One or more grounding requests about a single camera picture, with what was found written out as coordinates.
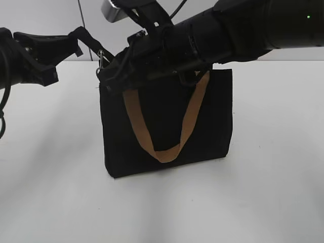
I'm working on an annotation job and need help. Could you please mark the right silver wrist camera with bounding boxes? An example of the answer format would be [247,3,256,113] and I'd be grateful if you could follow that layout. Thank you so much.
[101,0,128,23]

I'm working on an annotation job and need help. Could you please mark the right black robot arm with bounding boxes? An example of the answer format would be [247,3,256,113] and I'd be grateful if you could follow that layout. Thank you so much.
[97,0,323,93]

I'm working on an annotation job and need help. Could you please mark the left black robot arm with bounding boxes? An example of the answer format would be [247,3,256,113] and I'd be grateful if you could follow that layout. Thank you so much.
[1,27,83,89]

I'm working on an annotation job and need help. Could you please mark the silver zipper pull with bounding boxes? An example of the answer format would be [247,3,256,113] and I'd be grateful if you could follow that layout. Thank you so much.
[96,50,104,75]

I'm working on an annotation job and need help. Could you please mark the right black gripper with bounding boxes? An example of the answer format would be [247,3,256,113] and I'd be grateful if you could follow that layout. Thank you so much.
[100,24,213,94]

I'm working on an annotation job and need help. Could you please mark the black tote bag tan handles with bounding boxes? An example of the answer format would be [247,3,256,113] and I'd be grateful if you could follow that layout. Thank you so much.
[99,69,233,178]

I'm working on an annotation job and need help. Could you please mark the right black camera cable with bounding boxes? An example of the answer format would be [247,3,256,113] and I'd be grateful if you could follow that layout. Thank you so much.
[169,0,188,20]

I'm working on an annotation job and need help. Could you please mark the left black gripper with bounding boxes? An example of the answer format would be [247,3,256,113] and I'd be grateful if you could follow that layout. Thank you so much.
[13,32,83,87]

